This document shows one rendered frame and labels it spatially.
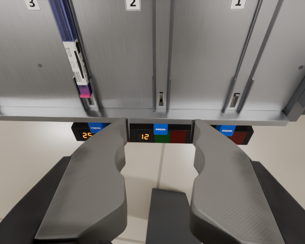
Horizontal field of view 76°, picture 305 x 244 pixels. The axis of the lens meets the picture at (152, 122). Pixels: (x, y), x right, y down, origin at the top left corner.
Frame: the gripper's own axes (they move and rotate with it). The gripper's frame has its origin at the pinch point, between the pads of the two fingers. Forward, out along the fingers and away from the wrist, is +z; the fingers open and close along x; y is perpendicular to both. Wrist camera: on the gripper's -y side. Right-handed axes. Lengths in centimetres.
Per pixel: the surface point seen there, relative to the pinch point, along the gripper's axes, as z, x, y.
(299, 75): 15.3, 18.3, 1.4
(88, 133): 19.8, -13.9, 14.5
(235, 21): 13.5, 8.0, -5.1
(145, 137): 20.0, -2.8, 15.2
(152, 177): 64, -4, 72
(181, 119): 14.9, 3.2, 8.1
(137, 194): 59, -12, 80
